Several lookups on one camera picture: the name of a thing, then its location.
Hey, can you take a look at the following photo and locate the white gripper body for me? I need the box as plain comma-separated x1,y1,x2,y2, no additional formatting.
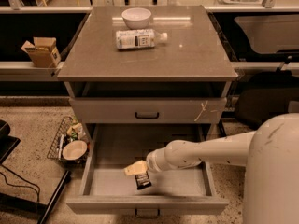
146,148,170,173

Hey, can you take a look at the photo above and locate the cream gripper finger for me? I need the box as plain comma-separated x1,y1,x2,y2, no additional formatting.
124,161,148,175

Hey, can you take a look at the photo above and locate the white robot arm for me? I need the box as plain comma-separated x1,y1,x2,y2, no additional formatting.
124,113,299,224

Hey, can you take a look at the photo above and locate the open grey middle drawer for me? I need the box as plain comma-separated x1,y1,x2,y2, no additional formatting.
66,124,229,218

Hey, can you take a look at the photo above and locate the closed grey top drawer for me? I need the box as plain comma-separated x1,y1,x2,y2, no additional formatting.
70,98,226,124

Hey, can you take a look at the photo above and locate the grey drawer cabinet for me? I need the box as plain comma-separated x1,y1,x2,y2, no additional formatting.
58,6,237,139

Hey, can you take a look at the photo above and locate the white bowl in basket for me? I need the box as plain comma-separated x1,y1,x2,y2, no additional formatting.
63,140,88,161

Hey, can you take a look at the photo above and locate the black office chair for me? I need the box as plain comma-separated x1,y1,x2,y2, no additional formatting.
228,56,299,130

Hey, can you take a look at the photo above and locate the white plastic bottle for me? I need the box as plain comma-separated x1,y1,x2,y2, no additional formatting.
116,29,168,50

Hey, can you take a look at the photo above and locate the black stand base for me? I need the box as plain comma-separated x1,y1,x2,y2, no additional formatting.
0,120,71,224

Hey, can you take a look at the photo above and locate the white ceramic bowl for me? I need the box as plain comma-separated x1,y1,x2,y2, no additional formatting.
121,7,151,29

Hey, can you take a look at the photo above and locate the open cardboard box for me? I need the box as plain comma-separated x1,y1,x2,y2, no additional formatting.
21,37,61,68

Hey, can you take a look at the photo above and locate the wire basket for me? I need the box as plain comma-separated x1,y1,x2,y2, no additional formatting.
47,117,88,168

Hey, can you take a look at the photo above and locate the black cable on floor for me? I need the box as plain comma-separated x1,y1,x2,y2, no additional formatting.
0,163,42,203

